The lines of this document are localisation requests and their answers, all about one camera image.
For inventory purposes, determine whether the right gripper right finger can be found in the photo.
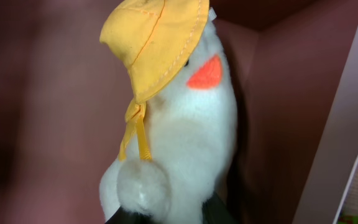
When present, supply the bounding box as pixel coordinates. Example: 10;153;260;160
202;192;238;224

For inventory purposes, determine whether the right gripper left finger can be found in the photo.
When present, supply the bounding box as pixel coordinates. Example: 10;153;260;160
105;207;153;224

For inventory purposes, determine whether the white plush duck yellow hat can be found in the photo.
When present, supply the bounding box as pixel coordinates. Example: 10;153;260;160
99;0;237;224

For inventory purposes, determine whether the white box pink interior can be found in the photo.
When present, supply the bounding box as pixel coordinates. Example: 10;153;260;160
0;1;358;223

